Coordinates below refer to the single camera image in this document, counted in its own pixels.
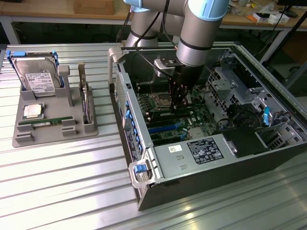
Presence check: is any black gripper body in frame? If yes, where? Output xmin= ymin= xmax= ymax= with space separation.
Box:
xmin=172 ymin=63 xmax=205 ymax=90

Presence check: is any green RAM stick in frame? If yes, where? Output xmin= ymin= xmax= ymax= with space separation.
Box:
xmin=150 ymin=107 xmax=194 ymax=121
xmin=19 ymin=116 xmax=73 ymax=127

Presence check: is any metal CPU socket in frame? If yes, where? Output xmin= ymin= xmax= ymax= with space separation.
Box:
xmin=153 ymin=92 xmax=173 ymax=107

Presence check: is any green motherboard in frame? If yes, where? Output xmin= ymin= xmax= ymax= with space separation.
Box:
xmin=135 ymin=81 xmax=218 ymax=147

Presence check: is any thin metal locking lever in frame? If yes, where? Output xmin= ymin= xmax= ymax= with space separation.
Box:
xmin=148 ymin=78 xmax=156 ymax=96

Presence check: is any blue expansion slot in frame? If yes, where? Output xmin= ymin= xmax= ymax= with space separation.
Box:
xmin=147 ymin=124 xmax=177 ymax=135

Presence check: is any silver perforated drive cage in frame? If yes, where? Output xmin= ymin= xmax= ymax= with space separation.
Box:
xmin=205 ymin=66 xmax=242 ymax=115

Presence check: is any silver chipset heatsink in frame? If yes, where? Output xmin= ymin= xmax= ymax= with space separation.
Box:
xmin=188 ymin=127 xmax=206 ymax=141

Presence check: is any grey power supply unit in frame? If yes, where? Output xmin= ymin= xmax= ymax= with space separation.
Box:
xmin=153 ymin=133 xmax=240 ymax=179

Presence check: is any wooden workbench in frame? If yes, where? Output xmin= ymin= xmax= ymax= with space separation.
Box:
xmin=0 ymin=0 xmax=134 ymax=45
xmin=215 ymin=0 xmax=307 ymax=63

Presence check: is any blue plastic bay latch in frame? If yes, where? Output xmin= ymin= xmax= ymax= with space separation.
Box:
xmin=262 ymin=107 xmax=272 ymax=125

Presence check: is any small orange box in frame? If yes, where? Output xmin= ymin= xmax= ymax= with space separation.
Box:
xmin=248 ymin=13 xmax=264 ymax=23

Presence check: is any black graphics card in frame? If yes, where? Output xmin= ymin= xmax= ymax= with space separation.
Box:
xmin=78 ymin=61 xmax=94 ymax=125

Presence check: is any black open PC case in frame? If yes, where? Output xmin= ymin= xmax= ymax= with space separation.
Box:
xmin=107 ymin=42 xmax=307 ymax=211

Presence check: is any small white box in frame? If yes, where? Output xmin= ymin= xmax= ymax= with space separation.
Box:
xmin=266 ymin=13 xmax=291 ymax=25

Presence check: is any black monitor stand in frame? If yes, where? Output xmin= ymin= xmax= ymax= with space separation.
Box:
xmin=277 ymin=0 xmax=299 ymax=18

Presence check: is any grey plastic parts rack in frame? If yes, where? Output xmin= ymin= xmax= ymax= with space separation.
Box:
xmin=12 ymin=64 xmax=100 ymax=148

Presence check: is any black tripod pole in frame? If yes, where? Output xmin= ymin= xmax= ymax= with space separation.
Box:
xmin=260 ymin=9 xmax=307 ymax=65

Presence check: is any silver hard disk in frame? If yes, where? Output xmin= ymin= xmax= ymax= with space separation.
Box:
xmin=13 ymin=56 xmax=60 ymax=98

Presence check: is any CPU chip with silver lid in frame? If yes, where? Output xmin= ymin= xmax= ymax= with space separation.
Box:
xmin=22 ymin=104 xmax=45 ymax=118

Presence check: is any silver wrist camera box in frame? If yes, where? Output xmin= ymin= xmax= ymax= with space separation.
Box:
xmin=153 ymin=58 xmax=186 ymax=77

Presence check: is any black camera cable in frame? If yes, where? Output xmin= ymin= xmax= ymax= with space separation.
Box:
xmin=135 ymin=0 xmax=179 ymax=77

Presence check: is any clear handle with blue latch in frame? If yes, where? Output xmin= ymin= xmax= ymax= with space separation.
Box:
xmin=129 ymin=161 xmax=157 ymax=189

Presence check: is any black cable with connector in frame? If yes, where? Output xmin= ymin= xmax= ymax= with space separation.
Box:
xmin=117 ymin=9 xmax=133 ymax=42

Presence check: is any blue plastic disk bracket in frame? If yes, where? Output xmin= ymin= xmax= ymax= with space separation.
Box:
xmin=6 ymin=49 xmax=65 ymax=89

